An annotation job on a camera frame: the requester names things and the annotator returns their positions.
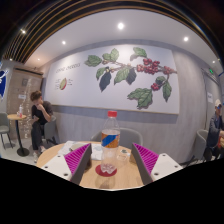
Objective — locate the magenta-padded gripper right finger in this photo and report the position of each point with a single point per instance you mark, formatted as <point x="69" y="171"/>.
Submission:
<point x="163" y="165"/>

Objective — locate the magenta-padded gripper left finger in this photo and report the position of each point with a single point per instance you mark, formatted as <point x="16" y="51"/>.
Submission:
<point x="60" y="166"/>

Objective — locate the clear red-capped drink bottle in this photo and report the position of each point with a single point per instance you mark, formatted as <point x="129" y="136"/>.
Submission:
<point x="110" y="140"/>

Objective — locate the flat round red coaster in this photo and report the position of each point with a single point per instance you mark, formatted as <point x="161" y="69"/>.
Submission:
<point x="98" y="170"/>

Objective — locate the grey shell chair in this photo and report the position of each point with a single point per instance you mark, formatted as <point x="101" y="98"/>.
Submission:
<point x="131" y="136"/>

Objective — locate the grey armchair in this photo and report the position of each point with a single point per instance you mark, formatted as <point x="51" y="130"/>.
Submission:
<point x="200" y="143"/>

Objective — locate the person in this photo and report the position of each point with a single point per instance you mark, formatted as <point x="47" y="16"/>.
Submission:
<point x="216" y="130"/>
<point x="41" y="115"/>

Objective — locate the small round wooden table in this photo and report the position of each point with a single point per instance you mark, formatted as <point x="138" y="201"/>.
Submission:
<point x="15" y="116"/>

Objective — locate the small clear bottle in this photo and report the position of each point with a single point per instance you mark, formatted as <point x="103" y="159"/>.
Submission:
<point x="20" y="111"/>

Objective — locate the green exit sign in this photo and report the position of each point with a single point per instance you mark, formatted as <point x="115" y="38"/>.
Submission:
<point x="211" y="70"/>

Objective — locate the round ceiling lights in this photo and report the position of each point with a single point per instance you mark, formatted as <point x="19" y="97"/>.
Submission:
<point x="120" y="25"/>

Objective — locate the coffee plant wall mural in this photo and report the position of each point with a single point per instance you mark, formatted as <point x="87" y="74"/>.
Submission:
<point x="80" y="90"/>

